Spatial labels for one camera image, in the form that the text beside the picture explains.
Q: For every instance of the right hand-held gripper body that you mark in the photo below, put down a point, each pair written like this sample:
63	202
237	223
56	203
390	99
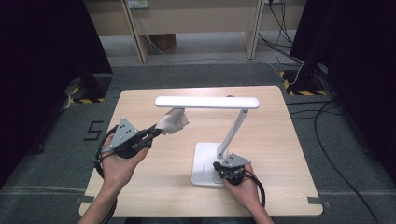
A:
235	161

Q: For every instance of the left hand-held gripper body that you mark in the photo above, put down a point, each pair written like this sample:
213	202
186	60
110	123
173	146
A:
124	133

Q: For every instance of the beige cloth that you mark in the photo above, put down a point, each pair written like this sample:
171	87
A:
172	123

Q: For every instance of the white desk lamp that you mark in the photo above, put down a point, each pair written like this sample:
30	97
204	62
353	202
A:
205	102

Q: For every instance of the person's right hand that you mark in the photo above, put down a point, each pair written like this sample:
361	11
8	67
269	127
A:
249	194

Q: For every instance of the person's left hand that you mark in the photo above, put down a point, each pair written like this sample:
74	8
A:
116	169

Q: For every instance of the black stand base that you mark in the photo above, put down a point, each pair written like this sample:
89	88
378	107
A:
303	82
93	88

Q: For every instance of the grey tape piece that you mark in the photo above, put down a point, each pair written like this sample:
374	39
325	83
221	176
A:
317	201
84	199

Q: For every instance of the brown cardboard box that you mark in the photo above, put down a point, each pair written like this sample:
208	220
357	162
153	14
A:
163	42

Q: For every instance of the black curtain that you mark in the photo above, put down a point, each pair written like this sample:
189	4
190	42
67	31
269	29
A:
40	77
361	62

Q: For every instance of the white wall socket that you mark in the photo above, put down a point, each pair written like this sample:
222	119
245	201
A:
138	3

